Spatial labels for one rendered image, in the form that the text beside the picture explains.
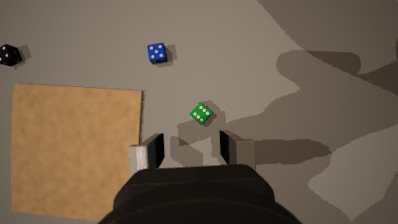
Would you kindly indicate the tan square mat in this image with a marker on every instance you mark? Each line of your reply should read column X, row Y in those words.
column 69, row 148

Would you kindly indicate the black die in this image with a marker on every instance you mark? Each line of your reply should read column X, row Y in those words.
column 9, row 55

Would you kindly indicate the blue die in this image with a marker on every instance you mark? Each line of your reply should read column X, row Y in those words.
column 157, row 53

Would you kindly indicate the green die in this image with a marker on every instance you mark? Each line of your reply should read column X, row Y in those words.
column 201, row 113

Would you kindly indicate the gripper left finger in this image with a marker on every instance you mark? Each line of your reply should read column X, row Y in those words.
column 147, row 155

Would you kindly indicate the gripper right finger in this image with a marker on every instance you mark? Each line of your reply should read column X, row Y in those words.
column 236, row 150

